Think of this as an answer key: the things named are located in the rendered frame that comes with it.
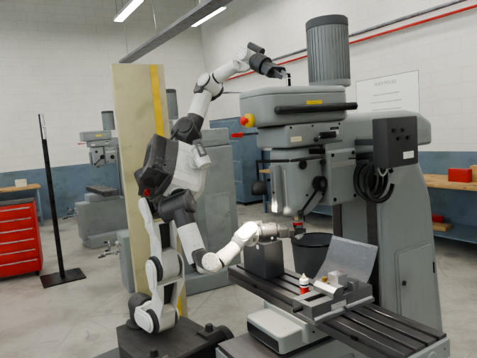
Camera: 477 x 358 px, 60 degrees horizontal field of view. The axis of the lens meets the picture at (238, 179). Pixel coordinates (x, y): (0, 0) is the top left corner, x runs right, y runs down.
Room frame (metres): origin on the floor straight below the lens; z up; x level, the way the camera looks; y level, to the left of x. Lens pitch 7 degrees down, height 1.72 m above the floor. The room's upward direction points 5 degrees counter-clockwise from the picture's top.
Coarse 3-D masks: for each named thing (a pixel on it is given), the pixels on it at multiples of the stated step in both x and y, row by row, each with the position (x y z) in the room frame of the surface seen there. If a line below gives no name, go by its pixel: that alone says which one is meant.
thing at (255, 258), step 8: (280, 240) 2.10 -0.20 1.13; (248, 248) 2.18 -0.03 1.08; (256, 248) 2.10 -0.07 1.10; (264, 248) 2.05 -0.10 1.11; (272, 248) 2.07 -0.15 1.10; (280, 248) 2.10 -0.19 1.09; (248, 256) 2.18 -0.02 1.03; (256, 256) 2.11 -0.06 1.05; (264, 256) 2.05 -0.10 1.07; (272, 256) 2.07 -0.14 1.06; (280, 256) 2.09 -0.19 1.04; (248, 264) 2.19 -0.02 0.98; (256, 264) 2.12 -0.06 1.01; (264, 264) 2.05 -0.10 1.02; (272, 264) 2.07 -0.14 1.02; (280, 264) 2.09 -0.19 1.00; (256, 272) 2.12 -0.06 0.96; (264, 272) 2.06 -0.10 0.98; (272, 272) 2.06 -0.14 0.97; (280, 272) 2.09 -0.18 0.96
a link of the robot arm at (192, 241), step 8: (192, 224) 1.75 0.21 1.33; (184, 232) 1.73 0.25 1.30; (192, 232) 1.74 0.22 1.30; (184, 240) 1.73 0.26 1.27; (192, 240) 1.72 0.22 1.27; (200, 240) 1.74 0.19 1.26; (184, 248) 1.73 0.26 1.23; (192, 248) 1.71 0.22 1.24; (200, 248) 1.72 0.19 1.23; (192, 256) 1.70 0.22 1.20; (200, 256) 1.70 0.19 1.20; (208, 256) 1.70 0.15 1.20; (216, 256) 1.71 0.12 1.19; (192, 264) 1.75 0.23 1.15; (200, 264) 1.68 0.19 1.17; (208, 264) 1.68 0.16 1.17; (216, 264) 1.70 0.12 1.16
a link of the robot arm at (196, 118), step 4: (188, 116) 2.10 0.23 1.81; (192, 116) 2.09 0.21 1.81; (196, 116) 2.09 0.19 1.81; (200, 116) 2.11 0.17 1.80; (196, 120) 2.09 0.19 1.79; (200, 120) 2.10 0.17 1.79; (196, 124) 2.08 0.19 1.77; (200, 124) 2.10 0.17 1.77; (196, 128) 2.07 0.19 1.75; (200, 128) 2.11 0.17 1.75; (192, 132) 2.04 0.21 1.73; (196, 132) 2.07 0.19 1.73; (192, 136) 2.06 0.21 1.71; (196, 136) 2.08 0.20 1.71; (200, 136) 2.12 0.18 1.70; (192, 140) 2.09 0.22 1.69
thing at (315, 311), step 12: (348, 288) 1.68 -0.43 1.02; (360, 288) 1.68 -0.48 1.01; (300, 300) 1.61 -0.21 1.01; (312, 300) 1.61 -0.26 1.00; (324, 300) 1.58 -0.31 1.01; (336, 300) 1.60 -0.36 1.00; (348, 300) 1.64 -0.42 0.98; (360, 300) 1.67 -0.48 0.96; (372, 300) 1.69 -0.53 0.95; (300, 312) 1.60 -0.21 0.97; (312, 312) 1.54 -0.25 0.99; (324, 312) 1.57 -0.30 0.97; (336, 312) 1.59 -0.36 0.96; (312, 324) 1.53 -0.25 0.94
